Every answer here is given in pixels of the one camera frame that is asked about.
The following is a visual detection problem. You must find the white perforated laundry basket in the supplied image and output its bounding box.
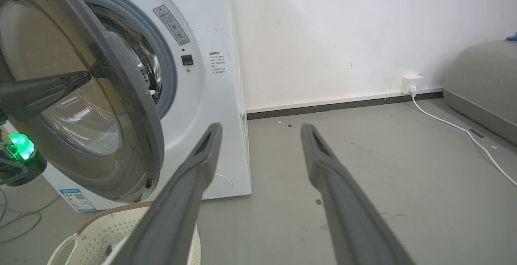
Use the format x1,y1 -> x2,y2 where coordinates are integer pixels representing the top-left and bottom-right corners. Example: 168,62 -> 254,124
46,201 -> 202,265

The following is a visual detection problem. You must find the white power cable with plug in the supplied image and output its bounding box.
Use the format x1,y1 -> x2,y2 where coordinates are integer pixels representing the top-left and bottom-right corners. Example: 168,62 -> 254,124
409,86 -> 517,188

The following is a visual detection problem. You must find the white front-load washing machine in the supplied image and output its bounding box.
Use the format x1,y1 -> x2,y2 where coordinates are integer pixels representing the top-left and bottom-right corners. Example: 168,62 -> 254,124
40,0 -> 253,213

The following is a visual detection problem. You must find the thin black cable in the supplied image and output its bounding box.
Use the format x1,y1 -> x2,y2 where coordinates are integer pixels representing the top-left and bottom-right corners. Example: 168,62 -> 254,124
0,186 -> 61,245

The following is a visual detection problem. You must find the grey warning sticker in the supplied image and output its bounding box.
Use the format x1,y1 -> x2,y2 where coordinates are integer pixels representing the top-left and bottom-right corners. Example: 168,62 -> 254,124
152,4 -> 191,46

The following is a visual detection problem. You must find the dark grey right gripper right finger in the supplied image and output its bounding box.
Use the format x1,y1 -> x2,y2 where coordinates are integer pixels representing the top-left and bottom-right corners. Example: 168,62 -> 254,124
300,123 -> 416,265

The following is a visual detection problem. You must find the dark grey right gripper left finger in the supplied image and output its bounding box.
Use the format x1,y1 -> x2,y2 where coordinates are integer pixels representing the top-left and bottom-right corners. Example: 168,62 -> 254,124
108,122 -> 223,265

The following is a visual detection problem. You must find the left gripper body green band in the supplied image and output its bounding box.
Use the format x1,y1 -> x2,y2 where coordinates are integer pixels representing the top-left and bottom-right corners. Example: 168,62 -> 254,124
0,111 -> 48,187

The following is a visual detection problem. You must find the grey sofa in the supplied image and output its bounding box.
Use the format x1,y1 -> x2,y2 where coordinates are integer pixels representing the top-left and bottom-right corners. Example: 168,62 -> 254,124
442,40 -> 517,147

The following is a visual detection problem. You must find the grey round washing machine door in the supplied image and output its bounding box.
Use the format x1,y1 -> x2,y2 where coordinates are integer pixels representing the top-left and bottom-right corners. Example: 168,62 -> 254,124
0,0 -> 166,204

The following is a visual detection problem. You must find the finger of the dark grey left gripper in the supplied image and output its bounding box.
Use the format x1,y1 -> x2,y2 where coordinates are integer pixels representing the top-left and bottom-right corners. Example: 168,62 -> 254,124
0,71 -> 92,122

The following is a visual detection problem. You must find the white wall power socket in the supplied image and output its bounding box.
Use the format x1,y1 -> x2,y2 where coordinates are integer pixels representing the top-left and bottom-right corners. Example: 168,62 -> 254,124
401,75 -> 424,95

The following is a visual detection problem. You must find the blue energy label sticker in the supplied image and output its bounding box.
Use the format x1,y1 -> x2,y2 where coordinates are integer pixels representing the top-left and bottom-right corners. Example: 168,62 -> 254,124
59,188 -> 97,212

